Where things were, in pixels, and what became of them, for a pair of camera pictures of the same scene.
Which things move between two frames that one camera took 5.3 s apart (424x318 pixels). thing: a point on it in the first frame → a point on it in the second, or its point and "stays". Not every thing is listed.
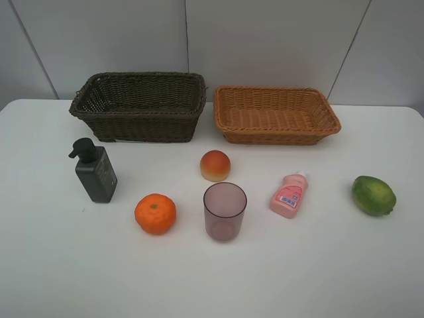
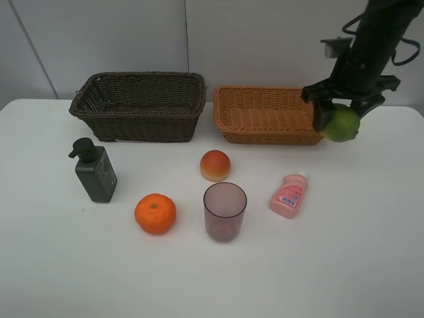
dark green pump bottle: (95, 169) stays
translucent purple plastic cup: (224, 206) stays
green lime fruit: (373, 195) → (344, 125)
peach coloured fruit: (214, 165) stays
